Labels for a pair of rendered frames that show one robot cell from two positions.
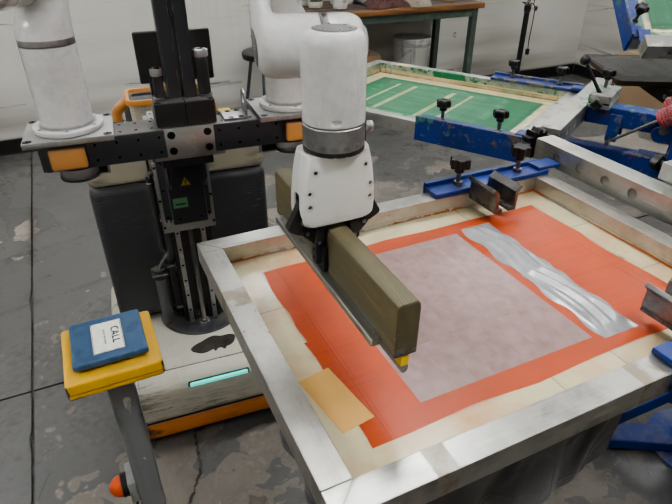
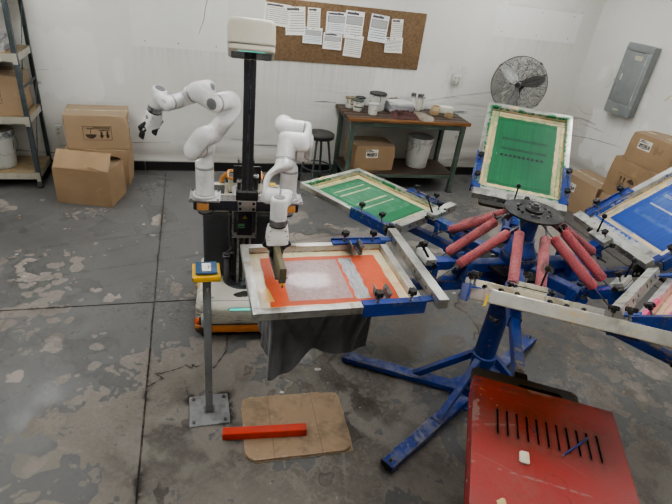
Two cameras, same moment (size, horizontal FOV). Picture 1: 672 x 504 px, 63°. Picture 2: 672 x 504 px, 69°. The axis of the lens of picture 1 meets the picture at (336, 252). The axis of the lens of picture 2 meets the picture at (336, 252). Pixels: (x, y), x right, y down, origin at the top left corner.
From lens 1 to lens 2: 1.54 m
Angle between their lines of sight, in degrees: 6
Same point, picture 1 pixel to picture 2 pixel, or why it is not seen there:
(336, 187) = (276, 236)
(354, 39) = (282, 202)
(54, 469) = (160, 336)
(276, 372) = (251, 284)
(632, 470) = (430, 395)
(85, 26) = not seen: hidden behind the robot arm
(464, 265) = (329, 270)
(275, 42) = (266, 196)
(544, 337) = (338, 294)
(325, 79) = (274, 209)
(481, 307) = (325, 283)
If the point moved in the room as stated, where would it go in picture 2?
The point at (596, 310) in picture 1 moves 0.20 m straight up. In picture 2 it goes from (360, 290) to (367, 254)
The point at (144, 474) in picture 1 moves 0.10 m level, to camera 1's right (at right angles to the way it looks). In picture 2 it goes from (207, 318) to (226, 322)
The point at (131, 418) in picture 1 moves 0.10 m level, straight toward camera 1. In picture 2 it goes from (207, 295) to (209, 308)
